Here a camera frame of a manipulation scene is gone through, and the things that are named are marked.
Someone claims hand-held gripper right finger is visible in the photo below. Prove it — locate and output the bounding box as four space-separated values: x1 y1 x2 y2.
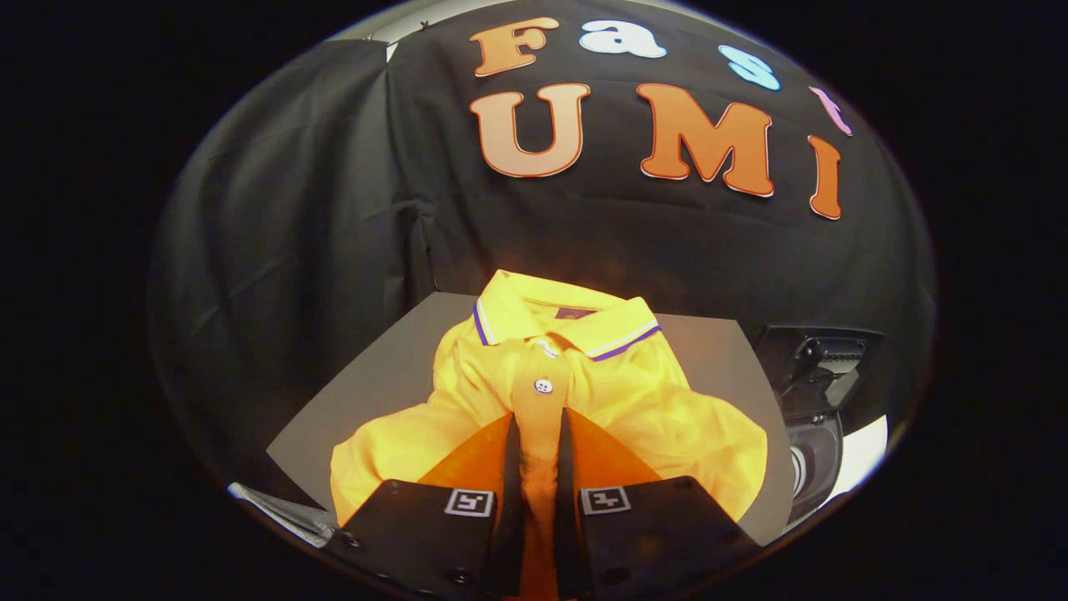
554 407 762 601

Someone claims grey crinkled sheet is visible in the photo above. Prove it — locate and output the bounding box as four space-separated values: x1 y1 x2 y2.
228 482 336 549

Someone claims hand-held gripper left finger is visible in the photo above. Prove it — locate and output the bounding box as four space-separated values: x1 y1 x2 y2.
325 413 524 601

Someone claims dark transparent washing machine lid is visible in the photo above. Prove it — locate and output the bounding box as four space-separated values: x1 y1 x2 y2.
755 326 887 418

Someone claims yellow polo shirt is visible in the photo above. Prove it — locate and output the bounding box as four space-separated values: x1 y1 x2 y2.
330 269 768 601

